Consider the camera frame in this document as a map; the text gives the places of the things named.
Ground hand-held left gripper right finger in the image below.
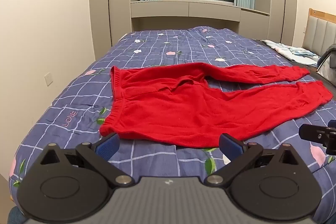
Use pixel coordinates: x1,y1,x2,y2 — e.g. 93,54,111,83
205,133,305,188

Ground padded grey headboard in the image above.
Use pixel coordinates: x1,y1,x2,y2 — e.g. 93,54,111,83
302,7,336,56

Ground blue checked floral quilt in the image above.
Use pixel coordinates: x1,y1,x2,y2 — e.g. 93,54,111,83
8,26,336,224

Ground grey pillow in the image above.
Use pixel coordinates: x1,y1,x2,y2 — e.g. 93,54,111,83
316,44,336,81

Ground beige window seat cabinet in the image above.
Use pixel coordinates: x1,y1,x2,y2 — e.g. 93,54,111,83
130,0,271,40

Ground red pants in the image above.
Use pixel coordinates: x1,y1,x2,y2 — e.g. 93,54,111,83
99,62,334,149

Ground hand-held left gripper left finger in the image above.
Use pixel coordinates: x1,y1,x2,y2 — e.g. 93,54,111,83
34,133,135,188

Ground light blue patterned blanket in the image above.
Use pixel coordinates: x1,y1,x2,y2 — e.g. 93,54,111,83
262,39,321,66

